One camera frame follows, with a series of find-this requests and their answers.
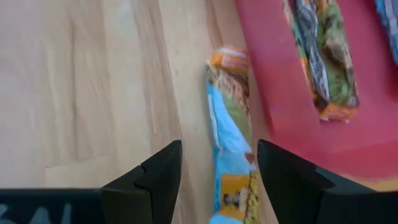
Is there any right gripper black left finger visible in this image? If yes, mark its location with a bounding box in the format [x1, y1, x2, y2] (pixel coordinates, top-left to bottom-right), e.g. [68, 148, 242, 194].
[0, 139, 183, 224]

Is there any red plastic tray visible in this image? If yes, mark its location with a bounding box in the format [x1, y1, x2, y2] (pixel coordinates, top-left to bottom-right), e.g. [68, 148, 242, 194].
[233, 0, 398, 189]

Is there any orange-ended granola bar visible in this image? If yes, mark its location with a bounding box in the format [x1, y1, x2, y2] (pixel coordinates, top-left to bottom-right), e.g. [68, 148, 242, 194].
[205, 45, 261, 224]
[374, 0, 398, 66]
[282, 0, 361, 123]

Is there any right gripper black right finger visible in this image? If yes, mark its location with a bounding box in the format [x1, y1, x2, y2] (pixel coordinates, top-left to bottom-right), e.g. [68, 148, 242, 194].
[257, 139, 398, 224]

